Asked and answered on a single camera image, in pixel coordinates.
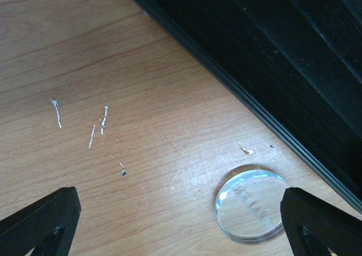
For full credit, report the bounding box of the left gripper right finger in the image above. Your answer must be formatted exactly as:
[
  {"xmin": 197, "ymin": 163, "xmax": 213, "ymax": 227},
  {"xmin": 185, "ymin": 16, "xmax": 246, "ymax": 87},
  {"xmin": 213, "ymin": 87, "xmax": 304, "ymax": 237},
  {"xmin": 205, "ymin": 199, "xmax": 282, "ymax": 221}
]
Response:
[{"xmin": 280, "ymin": 187, "xmax": 361, "ymax": 255}]

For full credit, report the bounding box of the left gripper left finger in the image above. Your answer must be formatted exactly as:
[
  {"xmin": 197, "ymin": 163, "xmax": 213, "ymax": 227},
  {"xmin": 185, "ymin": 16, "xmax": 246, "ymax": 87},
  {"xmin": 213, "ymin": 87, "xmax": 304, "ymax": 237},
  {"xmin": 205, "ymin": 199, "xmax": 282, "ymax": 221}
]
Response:
[{"xmin": 1, "ymin": 187, "xmax": 81, "ymax": 255}]

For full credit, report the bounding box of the clear plastic disc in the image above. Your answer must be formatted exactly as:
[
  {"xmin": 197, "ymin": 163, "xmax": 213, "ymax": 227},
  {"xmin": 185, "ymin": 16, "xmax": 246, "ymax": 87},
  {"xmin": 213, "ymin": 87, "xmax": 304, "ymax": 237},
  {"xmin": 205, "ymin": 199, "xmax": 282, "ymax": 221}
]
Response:
[{"xmin": 214, "ymin": 164, "xmax": 288, "ymax": 245}]

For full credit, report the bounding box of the black poker set case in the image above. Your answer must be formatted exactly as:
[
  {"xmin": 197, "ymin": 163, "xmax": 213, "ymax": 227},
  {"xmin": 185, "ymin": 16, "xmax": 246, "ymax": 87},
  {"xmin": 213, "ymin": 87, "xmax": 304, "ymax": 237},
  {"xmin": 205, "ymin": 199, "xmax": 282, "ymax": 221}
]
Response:
[{"xmin": 134, "ymin": 0, "xmax": 361, "ymax": 211}]

